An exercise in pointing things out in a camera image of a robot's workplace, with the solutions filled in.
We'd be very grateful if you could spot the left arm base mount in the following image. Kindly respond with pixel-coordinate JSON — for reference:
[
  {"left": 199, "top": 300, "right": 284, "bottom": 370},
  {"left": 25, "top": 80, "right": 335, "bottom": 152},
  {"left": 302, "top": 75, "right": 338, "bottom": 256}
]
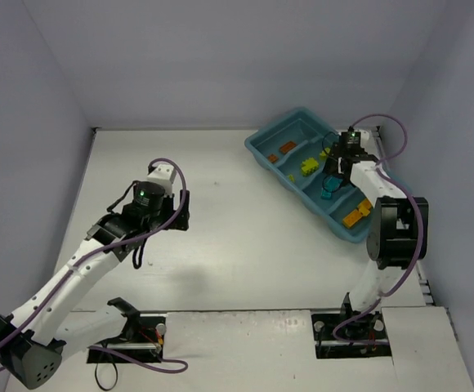
[{"left": 93, "top": 297, "right": 167, "bottom": 363}]

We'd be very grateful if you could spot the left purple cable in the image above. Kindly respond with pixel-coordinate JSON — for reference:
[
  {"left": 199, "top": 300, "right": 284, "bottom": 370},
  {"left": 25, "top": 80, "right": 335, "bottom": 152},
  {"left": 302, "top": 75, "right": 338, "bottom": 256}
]
[{"left": 0, "top": 158, "right": 190, "bottom": 376}]

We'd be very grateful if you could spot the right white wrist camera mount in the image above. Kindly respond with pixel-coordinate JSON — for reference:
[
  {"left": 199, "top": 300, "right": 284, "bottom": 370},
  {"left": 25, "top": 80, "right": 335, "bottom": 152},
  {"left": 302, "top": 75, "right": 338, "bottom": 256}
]
[{"left": 356, "top": 129, "right": 373, "bottom": 148}]

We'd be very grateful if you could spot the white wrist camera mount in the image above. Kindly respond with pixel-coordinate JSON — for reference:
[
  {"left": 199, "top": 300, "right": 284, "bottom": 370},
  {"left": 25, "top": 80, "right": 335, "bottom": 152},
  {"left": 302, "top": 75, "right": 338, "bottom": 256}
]
[
  {"left": 356, "top": 129, "right": 373, "bottom": 148},
  {"left": 146, "top": 163, "right": 177, "bottom": 194}
]

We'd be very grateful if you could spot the blue small lego brick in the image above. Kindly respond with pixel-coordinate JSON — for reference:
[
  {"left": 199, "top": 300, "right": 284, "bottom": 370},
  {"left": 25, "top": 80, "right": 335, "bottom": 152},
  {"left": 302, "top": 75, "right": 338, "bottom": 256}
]
[{"left": 322, "top": 176, "right": 342, "bottom": 193}]

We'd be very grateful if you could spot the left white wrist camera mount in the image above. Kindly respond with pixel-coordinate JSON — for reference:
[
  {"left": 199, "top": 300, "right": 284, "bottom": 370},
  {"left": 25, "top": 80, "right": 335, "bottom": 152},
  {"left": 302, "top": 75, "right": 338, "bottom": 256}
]
[{"left": 146, "top": 163, "right": 177, "bottom": 194}]

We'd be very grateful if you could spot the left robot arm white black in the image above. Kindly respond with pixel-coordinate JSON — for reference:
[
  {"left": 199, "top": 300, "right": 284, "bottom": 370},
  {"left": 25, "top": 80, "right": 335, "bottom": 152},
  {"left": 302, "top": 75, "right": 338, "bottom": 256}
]
[{"left": 0, "top": 180, "right": 190, "bottom": 390}]

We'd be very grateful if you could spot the blue square lego brick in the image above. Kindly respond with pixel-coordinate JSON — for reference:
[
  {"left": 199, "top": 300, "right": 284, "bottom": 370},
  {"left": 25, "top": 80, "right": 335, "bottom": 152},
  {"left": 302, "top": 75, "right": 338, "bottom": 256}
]
[{"left": 320, "top": 190, "right": 332, "bottom": 200}]

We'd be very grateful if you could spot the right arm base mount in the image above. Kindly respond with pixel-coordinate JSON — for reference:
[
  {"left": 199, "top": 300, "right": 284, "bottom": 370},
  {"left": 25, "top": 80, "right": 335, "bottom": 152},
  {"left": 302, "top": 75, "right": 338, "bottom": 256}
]
[{"left": 311, "top": 311, "right": 391, "bottom": 359}]

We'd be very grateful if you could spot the small green square lego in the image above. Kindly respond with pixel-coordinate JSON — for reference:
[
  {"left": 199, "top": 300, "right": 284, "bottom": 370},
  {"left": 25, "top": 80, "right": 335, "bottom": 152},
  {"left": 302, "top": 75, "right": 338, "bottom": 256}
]
[{"left": 300, "top": 157, "right": 320, "bottom": 177}]

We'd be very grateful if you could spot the orange lego plate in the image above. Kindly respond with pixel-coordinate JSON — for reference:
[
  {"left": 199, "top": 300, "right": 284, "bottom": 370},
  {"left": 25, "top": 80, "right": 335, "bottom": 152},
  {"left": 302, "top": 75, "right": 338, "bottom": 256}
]
[{"left": 342, "top": 210, "right": 363, "bottom": 229}]

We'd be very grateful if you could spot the teal divided plastic tray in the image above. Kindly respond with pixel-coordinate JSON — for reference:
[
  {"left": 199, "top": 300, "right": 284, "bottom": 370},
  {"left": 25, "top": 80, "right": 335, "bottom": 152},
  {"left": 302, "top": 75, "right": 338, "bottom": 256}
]
[{"left": 244, "top": 108, "right": 371, "bottom": 243}]

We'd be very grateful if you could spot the orange yellow lego brick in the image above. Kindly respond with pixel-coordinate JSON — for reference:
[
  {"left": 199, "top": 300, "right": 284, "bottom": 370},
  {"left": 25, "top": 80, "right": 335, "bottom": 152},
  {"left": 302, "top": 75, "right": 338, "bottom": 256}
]
[{"left": 357, "top": 198, "right": 373, "bottom": 216}]

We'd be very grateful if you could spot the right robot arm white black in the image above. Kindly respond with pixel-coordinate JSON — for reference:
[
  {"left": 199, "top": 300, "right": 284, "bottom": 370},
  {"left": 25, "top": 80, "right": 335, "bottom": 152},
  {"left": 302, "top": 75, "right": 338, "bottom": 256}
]
[{"left": 323, "top": 127, "right": 429, "bottom": 314}]

